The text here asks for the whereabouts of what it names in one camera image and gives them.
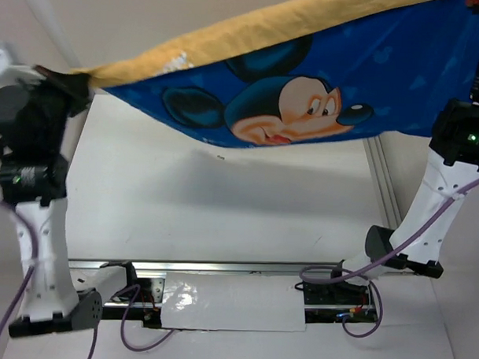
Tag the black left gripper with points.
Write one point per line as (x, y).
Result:
(71, 86)

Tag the Mickey Mouse pillowcase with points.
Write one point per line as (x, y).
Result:
(306, 71)

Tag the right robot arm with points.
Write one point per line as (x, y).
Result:
(452, 170)

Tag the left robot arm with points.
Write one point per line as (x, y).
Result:
(34, 190)

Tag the white cover plate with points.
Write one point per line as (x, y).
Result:
(232, 303)

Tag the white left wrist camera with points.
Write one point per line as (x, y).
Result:
(3, 59)

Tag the aluminium side rail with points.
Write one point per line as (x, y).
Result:
(382, 181)

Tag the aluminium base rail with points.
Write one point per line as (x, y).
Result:
(211, 267)

